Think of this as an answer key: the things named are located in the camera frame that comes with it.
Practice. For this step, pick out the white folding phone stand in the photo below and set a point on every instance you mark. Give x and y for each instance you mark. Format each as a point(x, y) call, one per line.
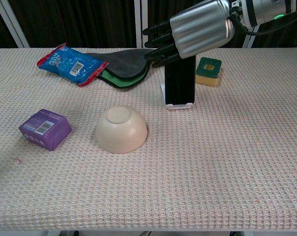
point(174, 106)

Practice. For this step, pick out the blue and red snack bag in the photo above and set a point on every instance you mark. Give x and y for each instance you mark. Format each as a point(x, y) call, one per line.
point(65, 62)

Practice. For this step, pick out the grey and green cloth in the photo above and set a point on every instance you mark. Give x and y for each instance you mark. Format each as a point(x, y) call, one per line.
point(125, 64)

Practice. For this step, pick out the black smartphone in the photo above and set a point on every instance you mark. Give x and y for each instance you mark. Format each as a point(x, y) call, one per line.
point(180, 83)

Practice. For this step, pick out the purple tissue pack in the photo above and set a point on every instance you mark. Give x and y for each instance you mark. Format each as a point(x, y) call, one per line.
point(52, 134)

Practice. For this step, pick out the beige upturned bowl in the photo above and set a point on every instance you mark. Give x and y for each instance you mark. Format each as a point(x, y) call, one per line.
point(121, 132)

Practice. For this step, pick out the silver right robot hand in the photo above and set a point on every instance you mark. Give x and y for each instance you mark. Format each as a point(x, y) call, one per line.
point(200, 29)

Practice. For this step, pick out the pink woven tablecloth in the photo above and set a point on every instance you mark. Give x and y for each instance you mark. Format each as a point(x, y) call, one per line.
point(178, 182)

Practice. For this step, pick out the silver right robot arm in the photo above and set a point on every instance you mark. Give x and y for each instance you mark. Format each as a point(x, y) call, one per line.
point(266, 8)

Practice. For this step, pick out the white slanted frame post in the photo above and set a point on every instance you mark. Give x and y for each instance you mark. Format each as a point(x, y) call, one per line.
point(12, 24)
point(248, 40)

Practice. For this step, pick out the green and yellow sponge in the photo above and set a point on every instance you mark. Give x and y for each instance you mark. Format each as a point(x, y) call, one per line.
point(207, 78)

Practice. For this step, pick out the small red thread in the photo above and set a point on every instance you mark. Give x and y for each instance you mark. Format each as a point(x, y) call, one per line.
point(18, 160)

